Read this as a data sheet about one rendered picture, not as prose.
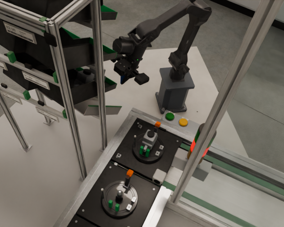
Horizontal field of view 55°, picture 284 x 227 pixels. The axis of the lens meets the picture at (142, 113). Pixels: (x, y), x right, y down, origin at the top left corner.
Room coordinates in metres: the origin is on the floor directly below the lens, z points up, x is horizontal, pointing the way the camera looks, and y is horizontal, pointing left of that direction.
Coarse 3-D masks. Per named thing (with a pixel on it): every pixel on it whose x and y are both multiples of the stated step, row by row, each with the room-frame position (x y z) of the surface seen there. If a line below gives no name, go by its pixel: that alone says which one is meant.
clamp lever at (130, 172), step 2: (128, 170) 0.45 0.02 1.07; (130, 170) 0.45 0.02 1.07; (132, 170) 0.45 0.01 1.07; (128, 172) 0.44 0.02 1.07; (130, 172) 0.44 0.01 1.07; (132, 172) 0.44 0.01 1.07; (128, 174) 0.43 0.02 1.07; (130, 174) 0.43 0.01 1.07; (132, 174) 0.44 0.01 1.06; (126, 176) 0.43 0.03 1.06; (128, 176) 0.43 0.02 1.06; (130, 176) 0.43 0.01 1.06; (126, 178) 0.42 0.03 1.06; (128, 178) 0.42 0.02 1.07; (126, 180) 0.42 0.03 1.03; (128, 180) 0.42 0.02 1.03; (126, 182) 0.42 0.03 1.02; (128, 182) 0.42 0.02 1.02; (124, 184) 0.42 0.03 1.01; (126, 184) 0.42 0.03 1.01
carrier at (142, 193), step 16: (112, 176) 0.46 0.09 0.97; (96, 192) 0.39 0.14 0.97; (112, 192) 0.39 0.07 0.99; (128, 192) 0.39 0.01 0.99; (144, 192) 0.41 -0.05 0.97; (80, 208) 0.32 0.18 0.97; (96, 208) 0.33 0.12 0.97; (112, 208) 0.33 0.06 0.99; (128, 208) 0.33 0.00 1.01; (144, 208) 0.35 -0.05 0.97; (96, 224) 0.27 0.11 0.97; (112, 224) 0.27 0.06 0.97; (128, 224) 0.28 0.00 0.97
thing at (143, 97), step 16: (176, 48) 1.45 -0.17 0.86; (192, 48) 1.47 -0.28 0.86; (112, 64) 1.22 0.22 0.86; (144, 64) 1.26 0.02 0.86; (160, 64) 1.28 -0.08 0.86; (192, 64) 1.31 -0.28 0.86; (112, 80) 1.09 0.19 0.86; (128, 80) 1.11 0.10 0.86; (160, 80) 1.14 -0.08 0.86; (208, 80) 1.19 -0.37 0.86; (112, 96) 0.97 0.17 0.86; (128, 96) 0.99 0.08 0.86; (144, 96) 1.00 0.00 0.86; (192, 96) 1.05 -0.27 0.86; (208, 96) 1.06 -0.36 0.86; (192, 112) 0.93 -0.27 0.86; (208, 112) 0.95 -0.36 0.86
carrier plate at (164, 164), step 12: (132, 132) 0.68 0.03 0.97; (144, 132) 0.69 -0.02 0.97; (120, 144) 0.61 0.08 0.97; (132, 144) 0.62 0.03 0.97; (168, 144) 0.64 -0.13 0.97; (180, 144) 0.65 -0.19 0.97; (132, 156) 0.56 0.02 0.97; (168, 156) 0.58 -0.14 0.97; (132, 168) 0.50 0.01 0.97; (144, 168) 0.51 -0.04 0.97; (156, 168) 0.52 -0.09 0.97; (168, 168) 0.53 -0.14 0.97
